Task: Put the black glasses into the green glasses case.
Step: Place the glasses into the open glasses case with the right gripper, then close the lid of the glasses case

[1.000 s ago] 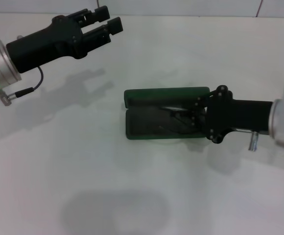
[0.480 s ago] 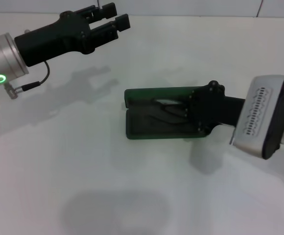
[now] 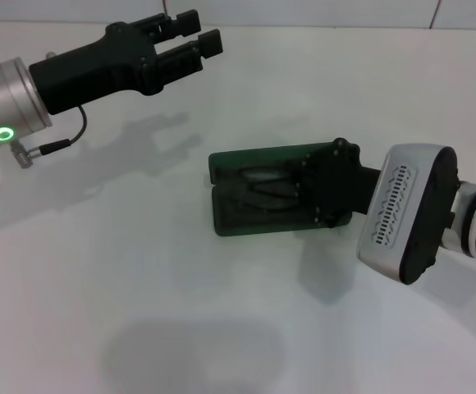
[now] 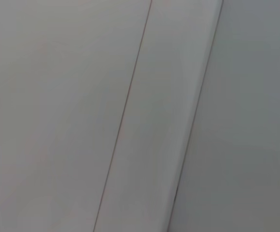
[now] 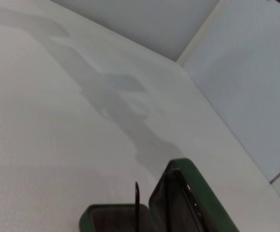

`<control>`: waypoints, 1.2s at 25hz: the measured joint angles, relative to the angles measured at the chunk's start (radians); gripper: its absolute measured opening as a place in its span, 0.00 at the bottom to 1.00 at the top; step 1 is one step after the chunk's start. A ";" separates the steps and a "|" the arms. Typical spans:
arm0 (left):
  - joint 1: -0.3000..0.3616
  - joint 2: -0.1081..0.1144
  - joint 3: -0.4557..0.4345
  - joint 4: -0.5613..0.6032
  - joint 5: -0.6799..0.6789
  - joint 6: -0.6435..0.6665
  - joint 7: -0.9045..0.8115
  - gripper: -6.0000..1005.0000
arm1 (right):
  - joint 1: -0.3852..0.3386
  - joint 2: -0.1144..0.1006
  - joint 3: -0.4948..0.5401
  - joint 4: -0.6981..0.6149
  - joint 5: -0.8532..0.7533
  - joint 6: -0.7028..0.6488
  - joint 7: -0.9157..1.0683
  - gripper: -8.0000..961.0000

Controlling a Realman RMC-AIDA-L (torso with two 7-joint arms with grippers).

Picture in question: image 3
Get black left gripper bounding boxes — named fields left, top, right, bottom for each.
left=27, top=9, right=226, bottom=117

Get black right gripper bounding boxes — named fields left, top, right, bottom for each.
left=292, top=136, right=383, bottom=230

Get black glasses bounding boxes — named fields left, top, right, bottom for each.
left=228, top=163, right=305, bottom=213

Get green glasses case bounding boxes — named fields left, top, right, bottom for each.
left=207, top=140, right=352, bottom=239

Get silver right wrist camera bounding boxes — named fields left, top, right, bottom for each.
left=355, top=141, right=461, bottom=286

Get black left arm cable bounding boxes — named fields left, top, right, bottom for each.
left=10, top=104, right=90, bottom=170

